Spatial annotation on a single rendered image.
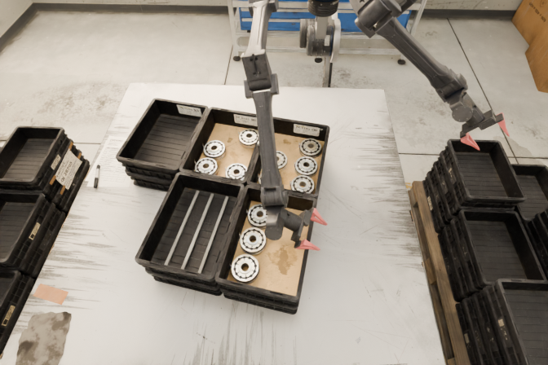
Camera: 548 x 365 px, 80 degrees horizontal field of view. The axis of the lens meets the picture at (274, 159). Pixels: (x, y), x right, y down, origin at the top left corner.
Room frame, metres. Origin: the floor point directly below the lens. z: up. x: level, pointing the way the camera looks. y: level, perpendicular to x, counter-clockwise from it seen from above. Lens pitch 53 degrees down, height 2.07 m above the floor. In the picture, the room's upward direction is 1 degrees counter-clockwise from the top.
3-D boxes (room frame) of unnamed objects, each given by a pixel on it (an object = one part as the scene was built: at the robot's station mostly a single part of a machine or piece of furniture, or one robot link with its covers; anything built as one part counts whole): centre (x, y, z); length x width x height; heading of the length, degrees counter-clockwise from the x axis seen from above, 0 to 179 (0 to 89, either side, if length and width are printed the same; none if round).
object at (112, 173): (1.04, 0.82, 0.70); 0.33 x 0.23 x 0.01; 176
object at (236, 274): (0.41, 0.11, 0.86); 0.10 x 0.10 x 0.01
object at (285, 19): (2.82, -0.07, 0.60); 0.72 x 0.03 x 0.56; 86
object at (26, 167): (1.19, 1.44, 0.37); 0.40 x 0.30 x 0.45; 176
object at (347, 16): (2.77, -0.87, 0.60); 0.72 x 0.03 x 0.56; 86
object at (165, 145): (1.03, 0.51, 0.87); 0.40 x 0.30 x 0.11; 166
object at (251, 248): (0.52, 0.09, 0.86); 0.10 x 0.10 x 0.01
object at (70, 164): (1.20, 1.28, 0.41); 0.31 x 0.02 x 0.16; 176
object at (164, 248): (0.57, 0.31, 0.87); 0.40 x 0.30 x 0.11; 166
